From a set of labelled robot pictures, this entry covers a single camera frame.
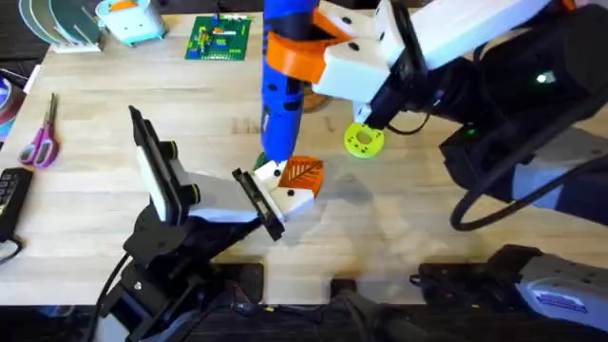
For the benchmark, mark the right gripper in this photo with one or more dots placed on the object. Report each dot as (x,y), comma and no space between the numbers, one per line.
(465,28)

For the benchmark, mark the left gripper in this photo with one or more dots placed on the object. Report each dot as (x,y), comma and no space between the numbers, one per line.
(218,199)

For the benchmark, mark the blue electric screwdriver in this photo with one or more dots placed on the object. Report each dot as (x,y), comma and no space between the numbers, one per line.
(282,109)

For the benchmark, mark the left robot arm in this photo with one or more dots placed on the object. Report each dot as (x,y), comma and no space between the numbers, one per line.
(161,294)

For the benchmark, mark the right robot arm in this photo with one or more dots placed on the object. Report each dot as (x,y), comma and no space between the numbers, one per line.
(560,285)

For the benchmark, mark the green toy vegetable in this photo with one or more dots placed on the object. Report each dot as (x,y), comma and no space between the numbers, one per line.
(260,161)

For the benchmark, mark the brown round disc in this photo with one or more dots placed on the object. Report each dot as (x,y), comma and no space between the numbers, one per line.
(316,102)

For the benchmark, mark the green disc with holes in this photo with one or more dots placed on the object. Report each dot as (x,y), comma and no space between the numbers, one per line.
(354,145)

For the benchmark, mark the green board with toy blocks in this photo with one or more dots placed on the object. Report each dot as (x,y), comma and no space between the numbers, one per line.
(218,38)

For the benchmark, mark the left wrist plate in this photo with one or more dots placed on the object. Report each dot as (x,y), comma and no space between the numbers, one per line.
(152,171)

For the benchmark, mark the light blue tub with toys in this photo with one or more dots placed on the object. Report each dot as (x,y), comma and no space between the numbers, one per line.
(130,21)

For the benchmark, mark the purple scissors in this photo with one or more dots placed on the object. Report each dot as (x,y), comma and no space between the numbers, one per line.
(43,142)

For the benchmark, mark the black keypad device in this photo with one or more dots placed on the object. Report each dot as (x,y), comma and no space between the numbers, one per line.
(12,199)

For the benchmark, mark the white rack with plates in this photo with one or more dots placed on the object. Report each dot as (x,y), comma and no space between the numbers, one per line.
(62,24)

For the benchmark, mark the roll of tape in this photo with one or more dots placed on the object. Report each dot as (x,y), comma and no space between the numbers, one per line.
(9,109)

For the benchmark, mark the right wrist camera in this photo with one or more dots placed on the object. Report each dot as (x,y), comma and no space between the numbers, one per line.
(408,95)

